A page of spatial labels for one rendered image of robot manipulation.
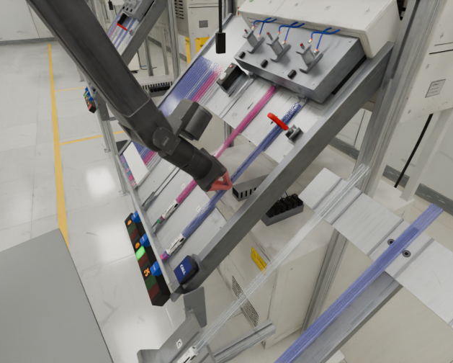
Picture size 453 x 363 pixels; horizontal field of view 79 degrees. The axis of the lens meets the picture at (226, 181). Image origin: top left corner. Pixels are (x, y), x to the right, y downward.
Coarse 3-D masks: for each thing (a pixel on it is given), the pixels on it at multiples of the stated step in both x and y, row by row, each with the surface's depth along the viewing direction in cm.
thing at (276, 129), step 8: (296, 104) 65; (288, 112) 65; (288, 120) 65; (280, 128) 65; (272, 136) 66; (264, 144) 66; (256, 152) 66; (248, 160) 66; (240, 168) 67; (232, 176) 67; (224, 184) 68; (216, 192) 68; (224, 192) 68; (216, 200) 68; (208, 208) 68; (200, 216) 68; (192, 224) 69; (184, 232) 69; (168, 256) 70
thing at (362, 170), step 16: (352, 176) 44; (336, 192) 44; (320, 208) 45; (304, 240) 45; (288, 256) 45; (272, 272) 46; (256, 288) 46; (240, 304) 46; (224, 320) 47; (208, 336) 47
